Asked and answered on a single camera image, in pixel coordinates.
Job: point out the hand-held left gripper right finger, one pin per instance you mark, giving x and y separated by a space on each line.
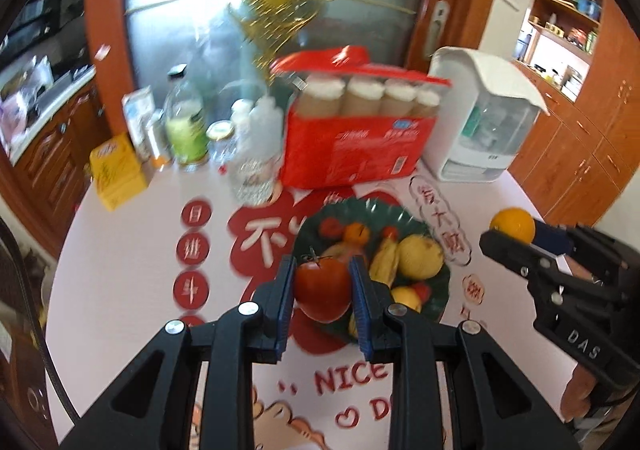
361 312

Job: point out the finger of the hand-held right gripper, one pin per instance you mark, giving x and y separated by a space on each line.
551 237
510 251

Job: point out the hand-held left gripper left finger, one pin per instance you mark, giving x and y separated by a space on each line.
284 302

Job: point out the round orange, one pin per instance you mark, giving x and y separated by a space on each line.
512 225

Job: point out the dark green plate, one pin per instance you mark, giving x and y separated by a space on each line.
310 240

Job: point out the large yellow pomelo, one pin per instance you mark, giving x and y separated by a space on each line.
420 257

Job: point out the person's right hand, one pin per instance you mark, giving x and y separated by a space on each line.
577 390

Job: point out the yellow lemon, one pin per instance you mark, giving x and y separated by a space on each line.
405 299

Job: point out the yellow banana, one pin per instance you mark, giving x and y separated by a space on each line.
384 260

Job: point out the small red cherry tomato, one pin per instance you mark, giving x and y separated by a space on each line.
423 291
330 227
390 232

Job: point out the pale peach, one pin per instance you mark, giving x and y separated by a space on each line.
337 251

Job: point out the small mandarin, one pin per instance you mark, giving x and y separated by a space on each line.
356 234

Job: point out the white countertop appliance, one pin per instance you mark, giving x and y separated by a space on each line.
480 145

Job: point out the wooden shelf cabinet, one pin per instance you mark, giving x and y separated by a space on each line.
600 130

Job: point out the clear glass jar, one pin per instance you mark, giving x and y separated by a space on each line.
250 180

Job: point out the red tissue roll pack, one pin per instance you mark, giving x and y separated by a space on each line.
350 150

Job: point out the white plastic bottle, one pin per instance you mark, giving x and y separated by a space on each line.
267 125

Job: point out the small white bottle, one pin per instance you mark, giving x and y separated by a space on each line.
241 112

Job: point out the green label glass bottle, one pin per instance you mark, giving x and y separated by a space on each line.
186 130

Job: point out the yellow box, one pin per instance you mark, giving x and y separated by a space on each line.
117 170

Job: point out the white carton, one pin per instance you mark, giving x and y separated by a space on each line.
138 115

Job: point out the wooden kitchen base cabinet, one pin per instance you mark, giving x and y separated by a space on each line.
55 170

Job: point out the kitchen counter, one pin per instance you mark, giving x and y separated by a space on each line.
45 110

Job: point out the wooden frosted glass door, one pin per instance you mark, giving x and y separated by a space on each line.
175 5

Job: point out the black range hood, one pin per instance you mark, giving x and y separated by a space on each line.
45 15

